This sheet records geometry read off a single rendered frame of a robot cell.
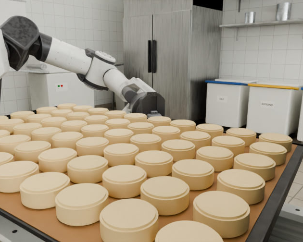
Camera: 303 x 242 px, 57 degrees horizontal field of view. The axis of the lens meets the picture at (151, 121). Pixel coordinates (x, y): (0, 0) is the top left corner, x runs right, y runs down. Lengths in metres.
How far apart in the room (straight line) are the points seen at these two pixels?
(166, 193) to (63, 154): 0.17
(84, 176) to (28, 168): 0.07
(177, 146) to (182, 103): 3.78
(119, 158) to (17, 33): 0.67
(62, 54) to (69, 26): 4.61
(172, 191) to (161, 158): 0.09
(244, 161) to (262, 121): 3.53
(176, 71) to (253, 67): 1.19
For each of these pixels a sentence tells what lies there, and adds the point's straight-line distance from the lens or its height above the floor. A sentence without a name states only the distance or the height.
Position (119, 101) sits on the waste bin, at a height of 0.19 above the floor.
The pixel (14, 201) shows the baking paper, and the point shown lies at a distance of 0.34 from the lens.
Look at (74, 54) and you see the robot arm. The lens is 1.02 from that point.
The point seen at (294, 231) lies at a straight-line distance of 0.54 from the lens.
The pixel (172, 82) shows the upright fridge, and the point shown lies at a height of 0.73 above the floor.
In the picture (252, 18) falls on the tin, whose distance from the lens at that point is 4.43.
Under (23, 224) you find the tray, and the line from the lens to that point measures 0.29.
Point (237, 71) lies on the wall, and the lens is 4.71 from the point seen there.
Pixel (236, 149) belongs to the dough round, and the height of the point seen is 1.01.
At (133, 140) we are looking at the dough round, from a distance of 0.44.
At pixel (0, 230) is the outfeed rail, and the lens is 0.49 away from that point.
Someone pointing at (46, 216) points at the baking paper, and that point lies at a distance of 0.30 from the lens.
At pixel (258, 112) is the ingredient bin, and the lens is 3.90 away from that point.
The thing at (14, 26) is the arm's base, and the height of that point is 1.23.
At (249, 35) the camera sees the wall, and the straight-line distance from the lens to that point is 4.64.
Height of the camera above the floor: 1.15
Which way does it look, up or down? 14 degrees down
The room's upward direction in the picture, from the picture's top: straight up
